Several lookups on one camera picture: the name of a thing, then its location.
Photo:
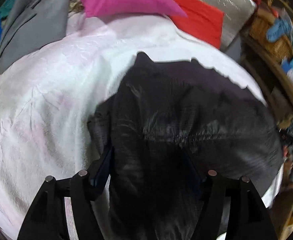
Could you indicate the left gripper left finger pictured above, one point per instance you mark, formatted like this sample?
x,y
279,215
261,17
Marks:
x,y
46,217

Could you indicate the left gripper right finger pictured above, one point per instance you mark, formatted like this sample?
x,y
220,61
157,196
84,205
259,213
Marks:
x,y
232,209

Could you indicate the black puffer jacket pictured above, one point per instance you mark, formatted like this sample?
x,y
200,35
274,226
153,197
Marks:
x,y
169,123

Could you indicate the wooden shelf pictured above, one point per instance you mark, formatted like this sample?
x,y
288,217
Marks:
x,y
276,87

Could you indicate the wicker basket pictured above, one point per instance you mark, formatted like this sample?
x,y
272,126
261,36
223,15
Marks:
x,y
265,32

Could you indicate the white pink fleece blanket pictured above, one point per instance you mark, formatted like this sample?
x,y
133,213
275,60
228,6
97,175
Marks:
x,y
46,98

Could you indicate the light blue cloth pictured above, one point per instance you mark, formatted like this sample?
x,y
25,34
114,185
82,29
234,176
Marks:
x,y
280,28

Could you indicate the red pillow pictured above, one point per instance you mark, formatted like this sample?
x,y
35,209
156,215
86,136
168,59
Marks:
x,y
203,21

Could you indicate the grey coat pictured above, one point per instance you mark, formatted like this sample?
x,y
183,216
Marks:
x,y
30,25

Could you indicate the teal jacket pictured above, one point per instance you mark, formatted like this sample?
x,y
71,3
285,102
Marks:
x,y
5,8

